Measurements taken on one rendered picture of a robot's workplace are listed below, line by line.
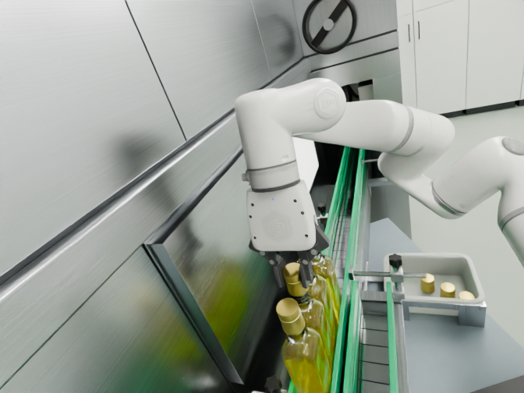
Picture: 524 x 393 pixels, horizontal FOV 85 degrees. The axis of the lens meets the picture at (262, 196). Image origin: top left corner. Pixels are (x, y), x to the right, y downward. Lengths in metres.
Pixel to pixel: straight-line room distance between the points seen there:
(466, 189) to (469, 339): 0.43
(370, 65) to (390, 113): 0.88
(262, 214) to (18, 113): 0.30
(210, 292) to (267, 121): 0.28
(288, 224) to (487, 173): 0.36
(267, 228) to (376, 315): 0.43
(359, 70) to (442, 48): 2.88
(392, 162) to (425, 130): 0.09
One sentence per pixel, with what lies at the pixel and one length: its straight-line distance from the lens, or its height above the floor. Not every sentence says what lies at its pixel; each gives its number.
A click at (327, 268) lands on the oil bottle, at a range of 0.61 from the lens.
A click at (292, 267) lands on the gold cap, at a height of 1.18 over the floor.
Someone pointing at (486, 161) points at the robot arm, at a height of 1.23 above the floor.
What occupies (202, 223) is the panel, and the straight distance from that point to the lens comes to 0.47.
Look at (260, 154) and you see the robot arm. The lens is 0.39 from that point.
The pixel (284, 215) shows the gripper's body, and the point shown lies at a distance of 0.42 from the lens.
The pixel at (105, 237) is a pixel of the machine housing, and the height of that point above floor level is 1.38.
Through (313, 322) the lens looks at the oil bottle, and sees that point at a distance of 0.54.
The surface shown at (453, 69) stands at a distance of 4.28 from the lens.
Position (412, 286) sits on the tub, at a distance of 0.99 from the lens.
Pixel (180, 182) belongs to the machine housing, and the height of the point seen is 1.36.
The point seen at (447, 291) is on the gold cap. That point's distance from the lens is 0.93.
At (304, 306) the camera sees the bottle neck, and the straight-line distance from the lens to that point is 0.53.
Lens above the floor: 1.51
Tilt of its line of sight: 27 degrees down
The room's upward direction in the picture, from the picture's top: 19 degrees counter-clockwise
